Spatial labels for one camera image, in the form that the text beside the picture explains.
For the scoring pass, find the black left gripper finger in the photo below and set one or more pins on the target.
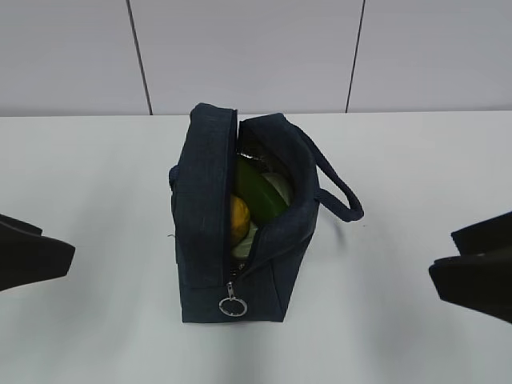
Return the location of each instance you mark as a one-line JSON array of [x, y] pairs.
[[28, 258], [13, 228]]

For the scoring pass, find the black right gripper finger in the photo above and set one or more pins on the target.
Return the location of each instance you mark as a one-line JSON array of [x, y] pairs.
[[483, 237], [477, 282]]

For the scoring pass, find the yellow pear-shaped fruit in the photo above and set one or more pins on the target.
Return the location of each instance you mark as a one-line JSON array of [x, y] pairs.
[[239, 219]]

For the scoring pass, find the dark blue lunch bag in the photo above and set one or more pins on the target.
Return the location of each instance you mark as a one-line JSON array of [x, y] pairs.
[[254, 280]]

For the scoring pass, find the green cucumber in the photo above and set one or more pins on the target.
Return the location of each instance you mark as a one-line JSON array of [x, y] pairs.
[[264, 201]]

